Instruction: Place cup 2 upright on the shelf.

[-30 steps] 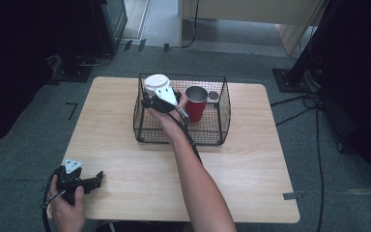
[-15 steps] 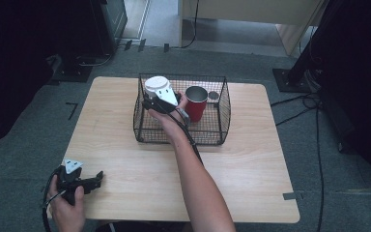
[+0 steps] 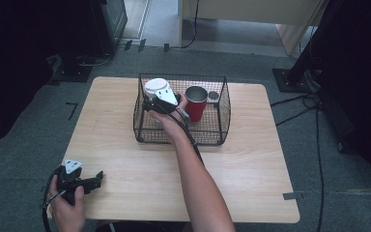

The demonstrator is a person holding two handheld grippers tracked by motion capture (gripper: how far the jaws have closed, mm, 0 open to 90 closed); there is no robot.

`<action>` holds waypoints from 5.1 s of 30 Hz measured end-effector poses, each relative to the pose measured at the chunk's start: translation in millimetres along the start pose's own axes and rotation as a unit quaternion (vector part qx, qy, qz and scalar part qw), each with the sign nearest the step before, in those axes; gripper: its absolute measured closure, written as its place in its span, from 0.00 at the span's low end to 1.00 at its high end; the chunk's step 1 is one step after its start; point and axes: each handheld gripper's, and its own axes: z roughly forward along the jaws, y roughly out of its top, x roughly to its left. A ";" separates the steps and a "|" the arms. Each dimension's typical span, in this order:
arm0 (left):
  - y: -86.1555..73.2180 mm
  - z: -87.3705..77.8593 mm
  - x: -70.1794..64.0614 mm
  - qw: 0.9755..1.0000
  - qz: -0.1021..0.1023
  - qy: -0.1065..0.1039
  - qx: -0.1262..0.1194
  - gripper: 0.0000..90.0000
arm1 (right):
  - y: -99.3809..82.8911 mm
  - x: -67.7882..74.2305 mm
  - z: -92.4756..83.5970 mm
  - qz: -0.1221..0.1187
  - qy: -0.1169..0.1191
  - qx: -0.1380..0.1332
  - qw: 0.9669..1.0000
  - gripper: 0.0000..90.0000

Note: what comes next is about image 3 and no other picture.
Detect beige cabinet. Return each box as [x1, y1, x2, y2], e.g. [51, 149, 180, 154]
[178, 0, 328, 56]

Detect black wire basket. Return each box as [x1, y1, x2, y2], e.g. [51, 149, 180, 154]
[132, 72, 232, 146]

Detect grey strap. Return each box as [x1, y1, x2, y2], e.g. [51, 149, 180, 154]
[175, 107, 192, 128]

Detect person's right hand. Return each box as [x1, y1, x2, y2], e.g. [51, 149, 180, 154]
[148, 93, 191, 145]

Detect black looped floor cable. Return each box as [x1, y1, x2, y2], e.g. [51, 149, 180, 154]
[270, 92, 322, 110]

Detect thin black hanging cable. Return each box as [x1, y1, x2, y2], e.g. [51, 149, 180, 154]
[179, 0, 201, 50]

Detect black cabinet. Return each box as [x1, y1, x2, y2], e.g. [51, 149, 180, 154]
[88, 0, 128, 56]

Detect black flat stand base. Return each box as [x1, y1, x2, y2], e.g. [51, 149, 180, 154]
[48, 53, 95, 84]

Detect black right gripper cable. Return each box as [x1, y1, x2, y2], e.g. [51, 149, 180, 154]
[156, 102, 206, 167]

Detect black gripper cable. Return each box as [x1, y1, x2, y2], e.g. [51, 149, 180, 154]
[156, 102, 206, 167]
[41, 166, 66, 232]

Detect white cup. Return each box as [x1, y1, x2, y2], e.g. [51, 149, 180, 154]
[143, 77, 172, 99]

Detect long black floor cable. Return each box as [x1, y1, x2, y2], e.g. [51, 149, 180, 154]
[314, 104, 326, 232]

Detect red cup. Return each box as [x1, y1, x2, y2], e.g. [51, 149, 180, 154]
[185, 85, 210, 124]

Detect grey tape strip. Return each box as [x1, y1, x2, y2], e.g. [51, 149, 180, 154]
[282, 191, 304, 201]

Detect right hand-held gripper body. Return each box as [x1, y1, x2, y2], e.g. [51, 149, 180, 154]
[142, 88, 182, 115]

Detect person's left hand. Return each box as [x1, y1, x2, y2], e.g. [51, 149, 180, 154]
[48, 175, 87, 232]

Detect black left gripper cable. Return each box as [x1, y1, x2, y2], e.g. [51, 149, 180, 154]
[41, 166, 66, 232]

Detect black stand pole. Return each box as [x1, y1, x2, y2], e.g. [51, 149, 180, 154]
[288, 0, 337, 85]

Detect black angled tape mark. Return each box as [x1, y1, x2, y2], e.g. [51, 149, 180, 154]
[65, 101, 79, 122]

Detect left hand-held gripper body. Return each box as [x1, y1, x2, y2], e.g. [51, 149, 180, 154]
[56, 159, 89, 206]

